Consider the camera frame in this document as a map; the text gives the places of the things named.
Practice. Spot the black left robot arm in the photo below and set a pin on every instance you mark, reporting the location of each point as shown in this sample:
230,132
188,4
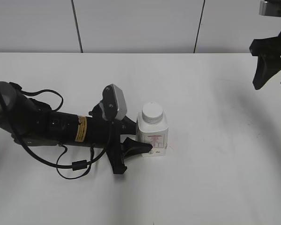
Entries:
32,123

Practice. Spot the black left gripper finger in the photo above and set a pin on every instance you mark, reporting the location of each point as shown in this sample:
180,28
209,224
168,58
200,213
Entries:
131,148
127,126

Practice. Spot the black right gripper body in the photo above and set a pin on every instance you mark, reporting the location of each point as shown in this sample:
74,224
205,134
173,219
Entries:
268,48

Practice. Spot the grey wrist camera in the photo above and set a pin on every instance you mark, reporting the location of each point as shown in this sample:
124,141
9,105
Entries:
114,103
270,8

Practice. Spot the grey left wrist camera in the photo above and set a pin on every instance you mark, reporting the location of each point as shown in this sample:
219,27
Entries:
114,103

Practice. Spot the white round bottle cap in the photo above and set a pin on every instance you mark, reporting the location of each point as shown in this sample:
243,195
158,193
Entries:
152,113

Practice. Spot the white square plastic bottle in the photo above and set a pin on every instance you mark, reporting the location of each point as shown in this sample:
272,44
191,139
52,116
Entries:
153,130

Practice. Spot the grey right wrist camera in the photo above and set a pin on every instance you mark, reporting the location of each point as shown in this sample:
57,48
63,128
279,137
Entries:
270,8

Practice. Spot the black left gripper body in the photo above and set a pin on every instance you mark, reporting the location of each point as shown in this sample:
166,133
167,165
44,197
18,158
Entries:
104,133

